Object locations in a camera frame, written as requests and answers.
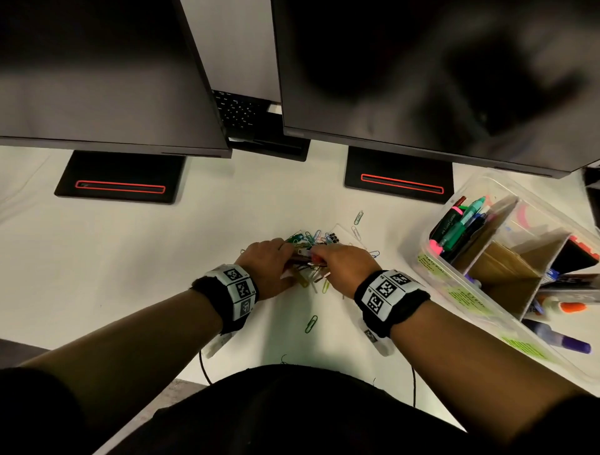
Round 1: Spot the person's right hand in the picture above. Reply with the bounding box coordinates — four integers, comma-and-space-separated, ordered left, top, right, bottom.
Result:
309, 243, 383, 300

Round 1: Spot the person's left hand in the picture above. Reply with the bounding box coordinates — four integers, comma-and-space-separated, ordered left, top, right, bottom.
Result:
234, 237, 297, 302

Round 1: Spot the pile of coloured paper clips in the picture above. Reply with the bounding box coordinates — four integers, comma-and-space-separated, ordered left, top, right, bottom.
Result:
281, 209, 381, 334

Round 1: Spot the bundle of pens and markers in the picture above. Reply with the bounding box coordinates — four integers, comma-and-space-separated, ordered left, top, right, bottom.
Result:
429, 196, 488, 263

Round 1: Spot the clear plastic storage box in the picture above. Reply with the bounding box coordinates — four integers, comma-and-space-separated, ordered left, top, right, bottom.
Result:
412, 169, 600, 383

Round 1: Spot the purple ink bottle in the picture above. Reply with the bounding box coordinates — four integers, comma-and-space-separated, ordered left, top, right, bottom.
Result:
521, 318, 593, 356

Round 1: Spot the black stapler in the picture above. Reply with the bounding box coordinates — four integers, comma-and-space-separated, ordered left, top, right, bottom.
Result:
546, 234, 600, 278

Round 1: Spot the long black staple box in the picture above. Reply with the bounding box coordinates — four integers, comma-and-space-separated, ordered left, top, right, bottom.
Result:
539, 274, 600, 304

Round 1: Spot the white glue bottle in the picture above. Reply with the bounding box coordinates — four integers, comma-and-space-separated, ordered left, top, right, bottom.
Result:
539, 295, 589, 316

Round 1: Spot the person's left forearm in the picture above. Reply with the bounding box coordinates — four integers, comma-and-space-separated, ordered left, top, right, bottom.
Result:
21, 289, 224, 423

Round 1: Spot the person's right forearm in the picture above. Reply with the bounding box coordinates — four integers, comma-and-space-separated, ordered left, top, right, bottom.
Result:
389, 299, 582, 444

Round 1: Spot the white desk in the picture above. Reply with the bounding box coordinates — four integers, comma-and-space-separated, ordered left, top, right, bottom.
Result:
0, 140, 600, 455

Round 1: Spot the person's black clothing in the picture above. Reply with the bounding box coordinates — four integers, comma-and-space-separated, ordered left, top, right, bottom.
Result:
0, 364, 600, 455

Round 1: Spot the small clear plastic case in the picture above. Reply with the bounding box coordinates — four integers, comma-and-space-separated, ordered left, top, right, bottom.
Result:
327, 224, 369, 250

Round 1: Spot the black marker wristband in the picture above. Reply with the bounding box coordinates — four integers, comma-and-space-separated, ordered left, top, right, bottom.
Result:
191, 264, 259, 334
354, 269, 431, 339

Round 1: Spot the black keyboard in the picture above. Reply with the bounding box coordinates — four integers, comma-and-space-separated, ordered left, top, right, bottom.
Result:
211, 89, 273, 139
227, 112, 311, 163

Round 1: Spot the black computer monitor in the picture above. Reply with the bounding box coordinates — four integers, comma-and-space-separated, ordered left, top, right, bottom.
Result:
0, 0, 233, 159
271, 0, 600, 179

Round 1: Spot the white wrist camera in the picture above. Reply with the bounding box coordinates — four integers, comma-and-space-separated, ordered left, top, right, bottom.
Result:
361, 321, 396, 358
202, 330, 235, 359

